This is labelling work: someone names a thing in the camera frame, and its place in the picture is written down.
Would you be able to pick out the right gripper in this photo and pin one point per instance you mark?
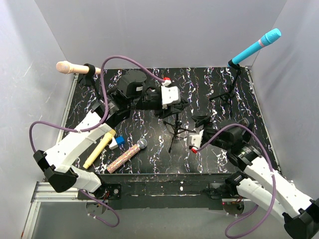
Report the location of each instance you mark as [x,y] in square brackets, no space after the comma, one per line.
[201,119]

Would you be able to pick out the cream yellow microphone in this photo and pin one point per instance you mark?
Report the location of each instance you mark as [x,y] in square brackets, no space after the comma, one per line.
[99,148]

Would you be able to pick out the blue and white block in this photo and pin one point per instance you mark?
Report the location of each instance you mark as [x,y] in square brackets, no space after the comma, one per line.
[116,142]

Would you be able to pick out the pink microphone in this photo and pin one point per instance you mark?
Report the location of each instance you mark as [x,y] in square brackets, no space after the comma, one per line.
[66,67]

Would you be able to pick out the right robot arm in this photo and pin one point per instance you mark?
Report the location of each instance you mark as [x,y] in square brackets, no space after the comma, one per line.
[256,180]

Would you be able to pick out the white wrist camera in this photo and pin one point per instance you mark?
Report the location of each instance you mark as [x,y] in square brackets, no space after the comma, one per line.
[194,140]
[170,96]

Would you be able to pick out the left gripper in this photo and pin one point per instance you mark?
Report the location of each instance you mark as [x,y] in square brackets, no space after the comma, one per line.
[165,112]

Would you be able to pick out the cyan blue microphone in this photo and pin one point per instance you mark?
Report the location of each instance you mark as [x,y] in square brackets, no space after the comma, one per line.
[267,39]

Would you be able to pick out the black tripod shock-mount stand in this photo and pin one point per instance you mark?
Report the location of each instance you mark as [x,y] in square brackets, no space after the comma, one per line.
[177,129]

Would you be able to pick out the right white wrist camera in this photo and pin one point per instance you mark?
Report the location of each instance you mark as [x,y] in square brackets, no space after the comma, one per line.
[194,140]

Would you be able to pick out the glitter rhinestone microphone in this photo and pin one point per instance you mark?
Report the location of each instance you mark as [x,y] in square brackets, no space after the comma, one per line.
[127,155]

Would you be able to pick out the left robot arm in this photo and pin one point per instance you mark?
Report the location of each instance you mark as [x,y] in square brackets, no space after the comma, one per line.
[130,93]

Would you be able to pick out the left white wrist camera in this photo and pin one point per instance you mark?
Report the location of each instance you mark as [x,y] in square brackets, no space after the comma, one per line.
[170,96]

